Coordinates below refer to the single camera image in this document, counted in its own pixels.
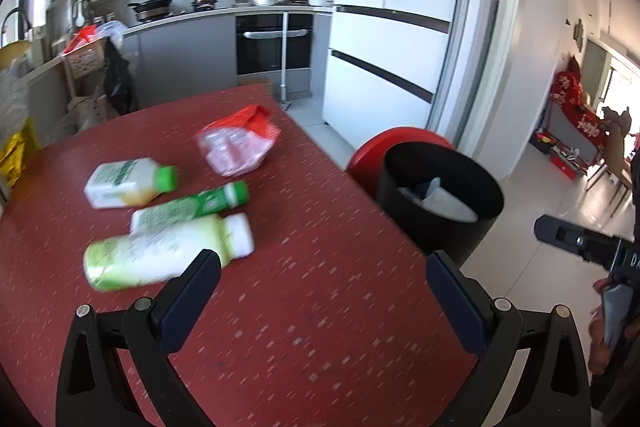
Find yellow gold bag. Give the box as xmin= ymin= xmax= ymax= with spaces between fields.
xmin=0 ymin=117 xmax=40 ymax=187

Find kitchen faucet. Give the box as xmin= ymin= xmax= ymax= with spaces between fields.
xmin=1 ymin=8 xmax=32 ymax=46

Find steel cooking pot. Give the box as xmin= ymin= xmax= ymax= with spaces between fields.
xmin=192 ymin=0 xmax=218 ymax=12

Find grey lower cabinets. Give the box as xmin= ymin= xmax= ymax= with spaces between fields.
xmin=29 ymin=8 xmax=334 ymax=108

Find clear plastic bag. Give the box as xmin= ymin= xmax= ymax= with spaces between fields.
xmin=0 ymin=68 xmax=29 ymax=140

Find red snack bag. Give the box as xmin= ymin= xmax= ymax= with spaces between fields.
xmin=194 ymin=104 xmax=281 ymax=176

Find white mop handle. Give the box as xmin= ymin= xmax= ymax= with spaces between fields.
xmin=280 ymin=12 xmax=291 ymax=110

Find yellow basin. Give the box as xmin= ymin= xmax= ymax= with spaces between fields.
xmin=0 ymin=40 xmax=32 ymax=70

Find white refrigerator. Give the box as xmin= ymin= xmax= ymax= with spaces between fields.
xmin=323 ymin=0 xmax=457 ymax=148

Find black trash bin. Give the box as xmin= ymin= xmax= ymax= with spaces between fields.
xmin=378 ymin=142 xmax=504 ymax=267

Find black wok on stove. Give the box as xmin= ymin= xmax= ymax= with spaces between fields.
xmin=128 ymin=0 xmax=174 ymax=23

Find white square milk bottle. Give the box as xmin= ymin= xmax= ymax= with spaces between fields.
xmin=84 ymin=158 xmax=178 ymax=209

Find white paper wrapper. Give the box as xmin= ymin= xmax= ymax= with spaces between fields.
xmin=398 ymin=176 xmax=477 ymax=223

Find light green drink bottle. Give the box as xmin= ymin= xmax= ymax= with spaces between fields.
xmin=82 ymin=212 xmax=255 ymax=291

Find black built-in oven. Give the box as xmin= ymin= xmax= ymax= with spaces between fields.
xmin=235 ymin=13 xmax=314 ymax=75

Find green tube bottle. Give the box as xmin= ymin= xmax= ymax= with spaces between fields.
xmin=129 ymin=181 xmax=250 ymax=233

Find black hanging bag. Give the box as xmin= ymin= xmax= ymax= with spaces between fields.
xmin=103 ymin=38 xmax=139 ymax=116

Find red chair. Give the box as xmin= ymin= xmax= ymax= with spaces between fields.
xmin=346 ymin=126 xmax=457 ymax=195

